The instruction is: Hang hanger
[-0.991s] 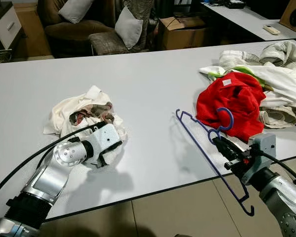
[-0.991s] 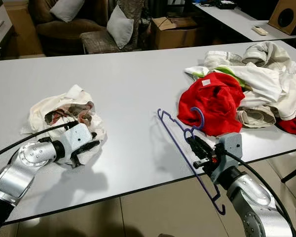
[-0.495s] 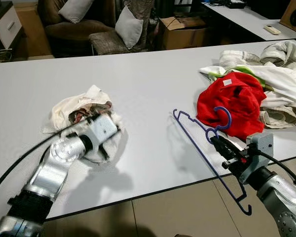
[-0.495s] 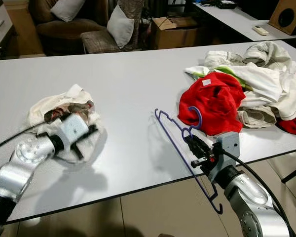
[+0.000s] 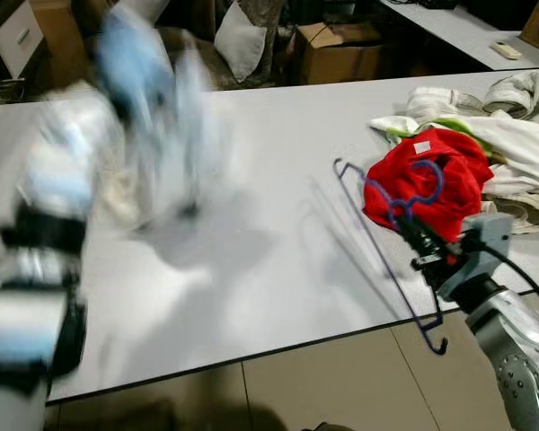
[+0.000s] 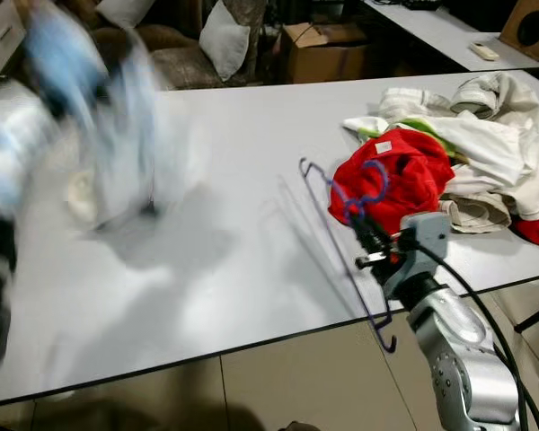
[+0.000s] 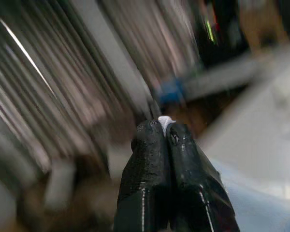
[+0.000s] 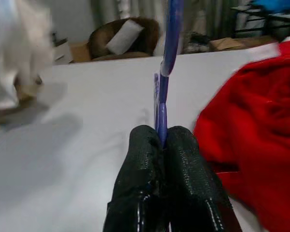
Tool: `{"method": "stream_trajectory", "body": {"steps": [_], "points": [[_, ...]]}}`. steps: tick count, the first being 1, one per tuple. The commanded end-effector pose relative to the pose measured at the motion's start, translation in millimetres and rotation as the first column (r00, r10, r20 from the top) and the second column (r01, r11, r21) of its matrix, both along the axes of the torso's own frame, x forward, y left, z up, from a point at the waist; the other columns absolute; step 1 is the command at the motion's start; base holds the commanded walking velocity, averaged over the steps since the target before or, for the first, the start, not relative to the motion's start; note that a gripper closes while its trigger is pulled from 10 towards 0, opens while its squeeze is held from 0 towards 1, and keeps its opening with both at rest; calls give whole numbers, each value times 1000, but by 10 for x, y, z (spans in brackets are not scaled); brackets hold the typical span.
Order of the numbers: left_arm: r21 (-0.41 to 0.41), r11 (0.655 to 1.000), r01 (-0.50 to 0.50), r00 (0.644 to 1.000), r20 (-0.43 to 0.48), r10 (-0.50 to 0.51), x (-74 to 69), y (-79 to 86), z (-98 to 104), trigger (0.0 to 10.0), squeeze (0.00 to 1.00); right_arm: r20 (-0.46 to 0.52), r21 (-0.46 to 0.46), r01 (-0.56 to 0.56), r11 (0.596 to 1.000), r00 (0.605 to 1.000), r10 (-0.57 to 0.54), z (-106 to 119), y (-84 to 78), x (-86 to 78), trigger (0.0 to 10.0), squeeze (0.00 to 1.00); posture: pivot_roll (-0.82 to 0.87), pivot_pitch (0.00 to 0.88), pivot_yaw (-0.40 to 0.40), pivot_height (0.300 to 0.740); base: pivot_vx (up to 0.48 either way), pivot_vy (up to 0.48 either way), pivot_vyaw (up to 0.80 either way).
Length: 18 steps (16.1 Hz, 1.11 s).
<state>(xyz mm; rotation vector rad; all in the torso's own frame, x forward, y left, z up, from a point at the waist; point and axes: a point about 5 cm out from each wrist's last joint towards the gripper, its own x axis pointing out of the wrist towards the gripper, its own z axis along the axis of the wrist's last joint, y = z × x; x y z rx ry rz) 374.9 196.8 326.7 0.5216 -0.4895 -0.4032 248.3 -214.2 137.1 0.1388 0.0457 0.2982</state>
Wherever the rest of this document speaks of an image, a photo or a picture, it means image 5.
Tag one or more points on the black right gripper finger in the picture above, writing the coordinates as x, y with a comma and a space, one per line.
420, 235
407, 242

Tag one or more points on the blue clothes hanger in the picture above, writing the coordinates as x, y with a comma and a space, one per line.
439, 184

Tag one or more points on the red garment with white label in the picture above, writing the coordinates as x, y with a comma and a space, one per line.
449, 180

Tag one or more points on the silver right arm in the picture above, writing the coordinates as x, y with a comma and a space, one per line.
512, 332

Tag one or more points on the off-white garment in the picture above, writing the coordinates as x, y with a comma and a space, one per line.
521, 214

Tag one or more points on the green cloth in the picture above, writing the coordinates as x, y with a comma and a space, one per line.
467, 135

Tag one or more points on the brown cardboard box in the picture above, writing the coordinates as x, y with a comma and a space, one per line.
341, 58

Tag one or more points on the white remote control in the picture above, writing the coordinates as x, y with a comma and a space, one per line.
507, 50

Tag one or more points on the white pillow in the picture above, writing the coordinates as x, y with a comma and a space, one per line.
241, 40

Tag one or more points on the white drawer cabinet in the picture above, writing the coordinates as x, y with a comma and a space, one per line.
18, 36

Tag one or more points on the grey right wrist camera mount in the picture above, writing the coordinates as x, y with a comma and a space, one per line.
490, 235

